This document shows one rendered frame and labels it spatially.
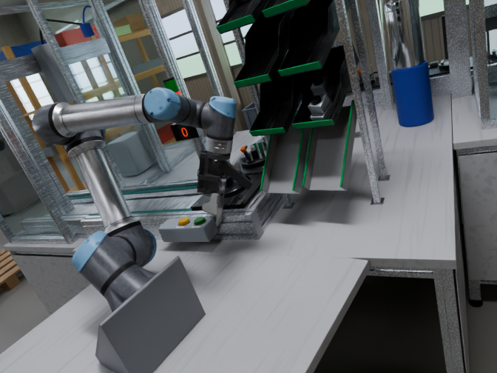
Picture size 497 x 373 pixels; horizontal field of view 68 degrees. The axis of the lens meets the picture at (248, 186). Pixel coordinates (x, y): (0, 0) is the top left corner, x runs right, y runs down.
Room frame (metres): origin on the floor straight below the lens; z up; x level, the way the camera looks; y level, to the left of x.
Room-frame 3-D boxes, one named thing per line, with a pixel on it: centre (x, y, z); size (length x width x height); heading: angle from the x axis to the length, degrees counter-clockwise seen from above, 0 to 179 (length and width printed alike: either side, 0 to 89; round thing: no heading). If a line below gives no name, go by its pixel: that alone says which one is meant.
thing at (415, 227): (1.70, -0.18, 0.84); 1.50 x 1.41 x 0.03; 57
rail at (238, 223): (1.35, 0.38, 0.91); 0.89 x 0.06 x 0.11; 57
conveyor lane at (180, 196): (1.51, 0.31, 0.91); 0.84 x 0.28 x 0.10; 57
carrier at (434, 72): (2.03, -1.31, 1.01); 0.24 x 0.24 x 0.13; 57
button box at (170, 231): (1.20, 0.26, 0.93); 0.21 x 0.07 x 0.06; 57
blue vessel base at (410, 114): (1.67, -0.87, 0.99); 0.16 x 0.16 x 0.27
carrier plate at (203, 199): (1.33, 0.07, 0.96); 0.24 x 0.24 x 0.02; 57
